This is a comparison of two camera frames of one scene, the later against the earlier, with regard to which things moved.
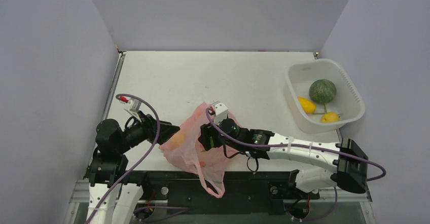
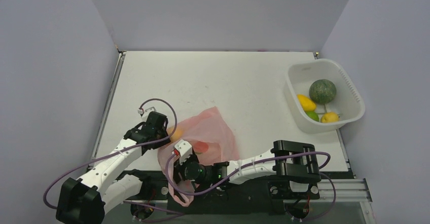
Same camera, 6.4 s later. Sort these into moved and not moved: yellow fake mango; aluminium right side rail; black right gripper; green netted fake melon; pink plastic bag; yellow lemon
Moved: pink plastic bag; black right gripper
Not moved: aluminium right side rail; yellow lemon; yellow fake mango; green netted fake melon
